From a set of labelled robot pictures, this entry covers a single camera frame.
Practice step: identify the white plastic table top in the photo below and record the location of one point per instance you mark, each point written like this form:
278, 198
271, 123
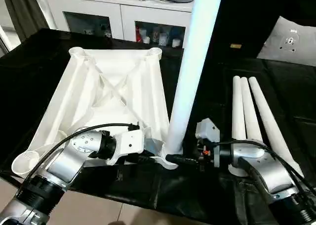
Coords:
113, 91

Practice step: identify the white plastic table leg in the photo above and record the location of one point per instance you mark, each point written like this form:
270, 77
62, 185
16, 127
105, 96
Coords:
251, 111
238, 111
195, 62
274, 131

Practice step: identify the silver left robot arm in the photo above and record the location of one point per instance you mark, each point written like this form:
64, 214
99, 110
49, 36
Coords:
54, 180

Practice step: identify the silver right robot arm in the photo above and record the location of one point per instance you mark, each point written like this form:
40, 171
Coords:
266, 175

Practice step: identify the small yellow label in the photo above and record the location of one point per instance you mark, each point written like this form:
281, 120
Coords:
236, 46

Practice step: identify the black work mat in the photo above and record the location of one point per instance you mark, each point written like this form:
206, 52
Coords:
29, 86

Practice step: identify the white glass-door cabinet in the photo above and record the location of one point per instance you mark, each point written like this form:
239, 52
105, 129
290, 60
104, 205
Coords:
108, 10

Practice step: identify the grey curtain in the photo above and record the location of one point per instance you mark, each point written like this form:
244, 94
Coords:
19, 12

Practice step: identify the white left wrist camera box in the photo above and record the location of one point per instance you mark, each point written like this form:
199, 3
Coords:
127, 145

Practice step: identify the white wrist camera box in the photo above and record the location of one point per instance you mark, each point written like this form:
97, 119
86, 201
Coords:
207, 131
127, 145

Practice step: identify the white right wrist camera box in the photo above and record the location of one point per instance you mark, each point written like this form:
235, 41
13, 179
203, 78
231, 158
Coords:
207, 131

